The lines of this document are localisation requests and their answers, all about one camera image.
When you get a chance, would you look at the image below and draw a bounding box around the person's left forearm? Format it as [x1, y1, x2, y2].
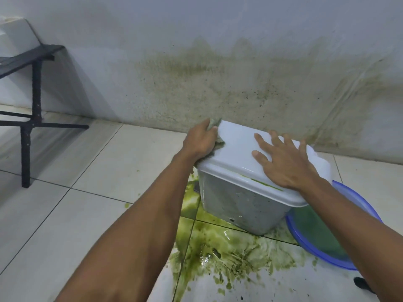
[54, 151, 203, 302]

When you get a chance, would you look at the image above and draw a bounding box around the blue plastic basin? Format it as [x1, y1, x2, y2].
[285, 180, 383, 271]

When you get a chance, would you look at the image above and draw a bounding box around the person's right hand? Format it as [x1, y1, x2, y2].
[251, 130, 322, 191]

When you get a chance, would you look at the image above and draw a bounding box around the person's left hand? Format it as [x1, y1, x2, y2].
[181, 118, 219, 163]

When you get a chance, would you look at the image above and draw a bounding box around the person's right forearm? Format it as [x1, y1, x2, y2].
[297, 178, 403, 302]

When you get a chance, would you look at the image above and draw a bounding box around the green stained cleaning cloth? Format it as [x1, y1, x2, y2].
[209, 117, 226, 152]

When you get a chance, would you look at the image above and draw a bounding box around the grey pedal bin white lid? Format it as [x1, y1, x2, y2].
[193, 120, 333, 237]

